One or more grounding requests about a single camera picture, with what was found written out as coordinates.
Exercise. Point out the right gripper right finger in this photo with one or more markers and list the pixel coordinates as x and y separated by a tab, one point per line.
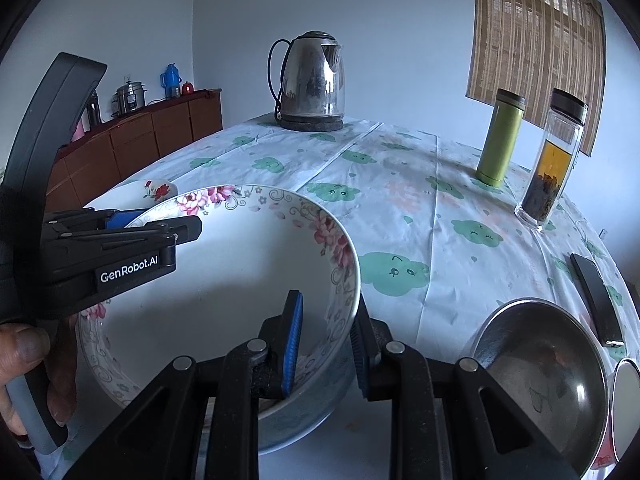
369	337

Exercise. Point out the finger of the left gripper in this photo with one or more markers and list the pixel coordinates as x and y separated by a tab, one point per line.
93	219
103	243

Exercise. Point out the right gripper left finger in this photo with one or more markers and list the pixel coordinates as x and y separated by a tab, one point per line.
282	333

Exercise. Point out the pink floral rimmed plate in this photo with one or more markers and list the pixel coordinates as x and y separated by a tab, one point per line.
256	244

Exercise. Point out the stainless steel bowl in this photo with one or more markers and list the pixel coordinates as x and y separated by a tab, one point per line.
550	365

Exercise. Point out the red flower white plate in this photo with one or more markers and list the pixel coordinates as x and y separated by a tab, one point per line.
138	194

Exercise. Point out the person's left hand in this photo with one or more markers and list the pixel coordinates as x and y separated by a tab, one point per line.
23	347

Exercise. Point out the brown wooden sideboard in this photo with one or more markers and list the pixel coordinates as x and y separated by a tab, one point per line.
114	151

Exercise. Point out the pink thermos flask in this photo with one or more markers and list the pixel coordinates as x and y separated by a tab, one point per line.
79	131

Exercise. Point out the cloud print tablecloth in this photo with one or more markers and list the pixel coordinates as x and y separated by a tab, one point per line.
441	248

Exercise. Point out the dark steel thermos flask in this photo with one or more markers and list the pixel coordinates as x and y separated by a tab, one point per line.
93	111

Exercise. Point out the steel rice cooker pot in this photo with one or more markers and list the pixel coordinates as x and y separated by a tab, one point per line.
128	98

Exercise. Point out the small red container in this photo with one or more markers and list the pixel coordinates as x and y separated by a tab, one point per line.
187	88

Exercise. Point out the blue water jug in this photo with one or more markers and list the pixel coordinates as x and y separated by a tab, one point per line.
170	81

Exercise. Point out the stainless steel electric kettle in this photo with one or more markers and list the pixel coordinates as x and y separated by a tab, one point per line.
311	95

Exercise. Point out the green thermos bottle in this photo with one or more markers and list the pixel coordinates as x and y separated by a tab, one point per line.
499	144

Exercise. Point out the black smartphone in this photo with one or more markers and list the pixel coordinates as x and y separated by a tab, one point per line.
599	302

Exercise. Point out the glass tea bottle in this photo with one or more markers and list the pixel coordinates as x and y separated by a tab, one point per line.
555	160

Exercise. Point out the bamboo window blind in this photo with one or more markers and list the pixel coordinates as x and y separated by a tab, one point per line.
530	47

